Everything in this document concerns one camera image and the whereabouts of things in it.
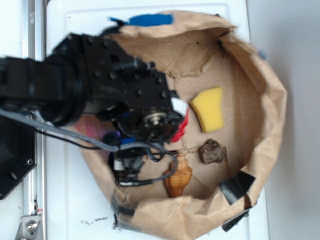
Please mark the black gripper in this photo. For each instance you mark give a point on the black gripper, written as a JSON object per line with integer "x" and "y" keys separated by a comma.
{"x": 146, "y": 113}

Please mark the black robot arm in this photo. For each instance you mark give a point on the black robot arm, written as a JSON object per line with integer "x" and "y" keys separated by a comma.
{"x": 90, "y": 89}

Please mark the dark green plastic pickle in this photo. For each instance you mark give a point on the dark green plastic pickle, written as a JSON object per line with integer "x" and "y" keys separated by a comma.
{"x": 112, "y": 139}

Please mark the yellow sponge piece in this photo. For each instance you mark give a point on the yellow sponge piece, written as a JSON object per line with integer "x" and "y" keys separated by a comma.
{"x": 207, "y": 106}

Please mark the brown rock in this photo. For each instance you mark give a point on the brown rock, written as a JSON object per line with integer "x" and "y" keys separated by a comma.
{"x": 212, "y": 152}

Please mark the orange plastic seashell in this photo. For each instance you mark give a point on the orange plastic seashell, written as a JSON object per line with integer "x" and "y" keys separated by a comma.
{"x": 176, "y": 183}

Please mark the brown paper bag bin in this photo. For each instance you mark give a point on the brown paper bag bin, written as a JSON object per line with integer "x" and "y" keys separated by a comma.
{"x": 198, "y": 52}

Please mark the white plastic tray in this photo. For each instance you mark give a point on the white plastic tray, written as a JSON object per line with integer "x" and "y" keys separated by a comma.
{"x": 76, "y": 208}

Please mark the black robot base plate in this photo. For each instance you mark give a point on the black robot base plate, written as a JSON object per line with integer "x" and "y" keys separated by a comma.
{"x": 17, "y": 154}

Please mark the aluminium rail frame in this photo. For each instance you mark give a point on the aluminium rail frame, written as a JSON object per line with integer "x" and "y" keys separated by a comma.
{"x": 33, "y": 224}

